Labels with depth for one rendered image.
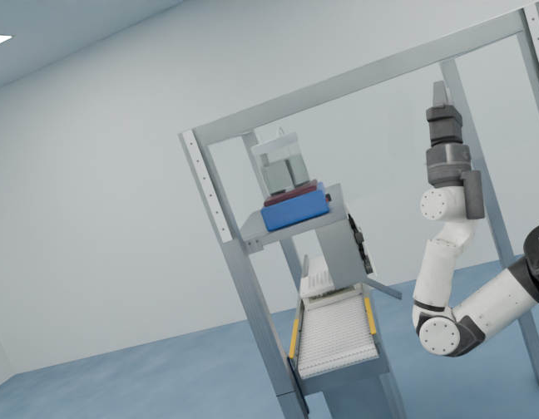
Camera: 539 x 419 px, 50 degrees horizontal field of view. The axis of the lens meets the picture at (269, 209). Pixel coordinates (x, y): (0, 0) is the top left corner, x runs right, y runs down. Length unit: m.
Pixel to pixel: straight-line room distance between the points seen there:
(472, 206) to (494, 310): 0.21
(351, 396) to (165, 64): 3.91
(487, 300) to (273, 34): 4.02
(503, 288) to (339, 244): 0.64
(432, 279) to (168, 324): 4.89
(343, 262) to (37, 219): 4.94
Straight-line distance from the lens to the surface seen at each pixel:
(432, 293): 1.23
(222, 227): 1.68
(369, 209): 4.98
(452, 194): 1.20
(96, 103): 5.75
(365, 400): 2.07
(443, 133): 1.23
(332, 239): 1.73
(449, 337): 1.23
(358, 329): 2.01
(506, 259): 2.94
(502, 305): 1.24
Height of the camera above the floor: 1.62
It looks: 7 degrees down
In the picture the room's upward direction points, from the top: 20 degrees counter-clockwise
